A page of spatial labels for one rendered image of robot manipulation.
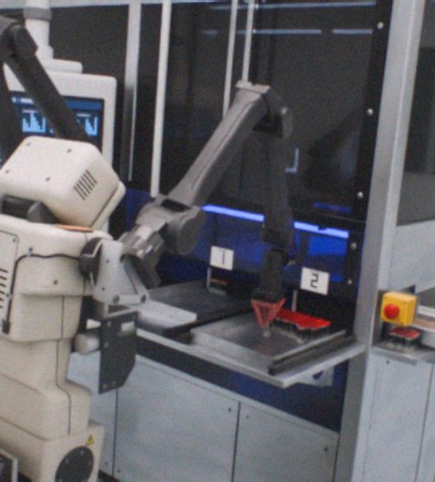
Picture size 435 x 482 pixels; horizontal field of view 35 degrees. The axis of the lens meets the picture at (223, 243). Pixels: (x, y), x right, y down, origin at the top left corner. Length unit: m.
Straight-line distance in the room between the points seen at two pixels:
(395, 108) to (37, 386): 1.10
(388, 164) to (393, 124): 0.10
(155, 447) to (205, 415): 0.29
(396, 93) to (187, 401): 1.21
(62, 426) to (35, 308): 0.25
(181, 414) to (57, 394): 1.06
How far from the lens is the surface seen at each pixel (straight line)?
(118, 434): 2.70
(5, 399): 1.52
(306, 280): 2.01
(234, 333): 1.91
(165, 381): 2.45
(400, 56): 1.88
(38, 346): 1.41
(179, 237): 1.32
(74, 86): 2.30
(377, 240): 1.89
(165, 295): 2.21
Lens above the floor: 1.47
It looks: 11 degrees down
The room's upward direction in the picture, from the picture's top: 5 degrees clockwise
